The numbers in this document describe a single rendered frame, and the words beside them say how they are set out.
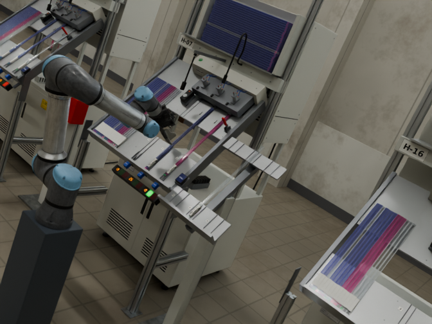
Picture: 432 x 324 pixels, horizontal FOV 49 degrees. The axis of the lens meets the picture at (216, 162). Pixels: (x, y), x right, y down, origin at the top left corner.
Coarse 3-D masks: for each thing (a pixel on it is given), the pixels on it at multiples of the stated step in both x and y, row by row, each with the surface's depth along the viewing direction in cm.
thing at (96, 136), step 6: (90, 132) 261; (96, 138) 260; (102, 138) 254; (102, 144) 260; (108, 144) 251; (114, 150) 250; (120, 150) 246; (120, 156) 250; (126, 156) 243; (132, 162) 240; (138, 168) 241; (144, 168) 236; (150, 174) 233; (150, 180) 240; (156, 180) 232; (162, 186) 232; (168, 186) 227; (168, 192) 231
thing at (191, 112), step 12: (180, 60) 285; (168, 72) 281; (180, 72) 279; (192, 72) 277; (180, 84) 272; (192, 84) 271; (180, 96) 266; (180, 108) 261; (192, 108) 259; (204, 108) 257; (252, 108) 251; (192, 120) 253; (204, 120) 252; (216, 120) 250; (228, 120) 249; (240, 120) 247; (216, 132) 245
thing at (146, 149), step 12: (132, 144) 250; (144, 144) 249; (156, 144) 248; (168, 144) 246; (132, 156) 244; (144, 156) 244; (156, 156) 242; (168, 156) 241; (180, 156) 240; (156, 168) 238; (168, 168) 236; (180, 168) 235; (168, 180) 232
